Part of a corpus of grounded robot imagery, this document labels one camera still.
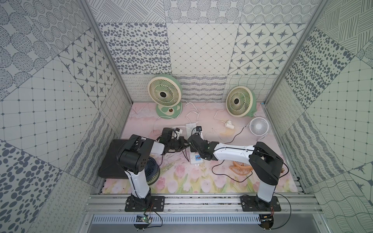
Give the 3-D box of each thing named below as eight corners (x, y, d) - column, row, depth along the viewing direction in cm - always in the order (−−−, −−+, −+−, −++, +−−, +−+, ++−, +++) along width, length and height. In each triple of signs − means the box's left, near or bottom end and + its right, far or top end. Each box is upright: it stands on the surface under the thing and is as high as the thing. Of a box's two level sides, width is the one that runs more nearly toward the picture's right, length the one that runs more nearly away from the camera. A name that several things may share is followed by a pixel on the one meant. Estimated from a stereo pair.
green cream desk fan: (229, 121, 109) (235, 103, 94) (225, 101, 123) (229, 83, 108) (250, 121, 109) (260, 104, 94) (244, 101, 123) (251, 83, 108)
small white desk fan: (251, 139, 100) (257, 129, 91) (247, 126, 107) (253, 116, 98) (265, 139, 100) (272, 129, 91) (260, 126, 107) (266, 116, 98)
